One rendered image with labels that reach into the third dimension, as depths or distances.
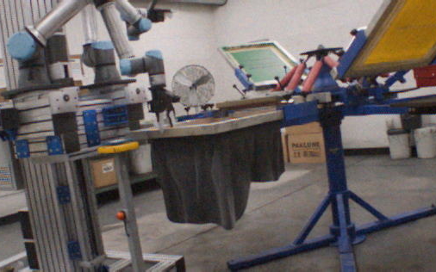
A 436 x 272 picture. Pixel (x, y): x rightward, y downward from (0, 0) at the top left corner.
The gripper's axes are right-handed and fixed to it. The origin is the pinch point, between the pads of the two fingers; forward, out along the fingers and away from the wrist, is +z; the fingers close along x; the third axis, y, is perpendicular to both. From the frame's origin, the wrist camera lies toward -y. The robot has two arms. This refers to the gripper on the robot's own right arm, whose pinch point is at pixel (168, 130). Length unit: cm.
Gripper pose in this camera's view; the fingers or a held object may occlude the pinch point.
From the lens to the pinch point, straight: 201.7
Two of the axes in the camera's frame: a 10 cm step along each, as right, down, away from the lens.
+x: -6.6, 1.5, -7.3
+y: -7.4, 0.5, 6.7
